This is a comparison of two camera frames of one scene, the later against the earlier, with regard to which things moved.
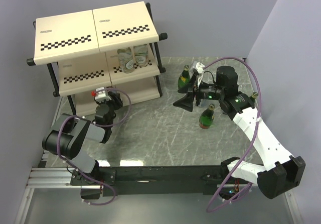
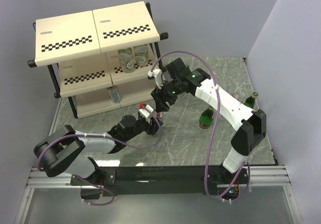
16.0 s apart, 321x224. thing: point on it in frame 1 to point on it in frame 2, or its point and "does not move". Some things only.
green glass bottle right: (253, 98) does not move
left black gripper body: (115, 103) to (142, 125)
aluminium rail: (51, 178) does not move
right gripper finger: (186, 102) to (161, 104)
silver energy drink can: (203, 103) to (159, 115)
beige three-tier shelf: (114, 47) does not move
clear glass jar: (141, 54) does not move
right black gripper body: (207, 92) to (169, 91)
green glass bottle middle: (207, 117) does not move
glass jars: (126, 60) does not move
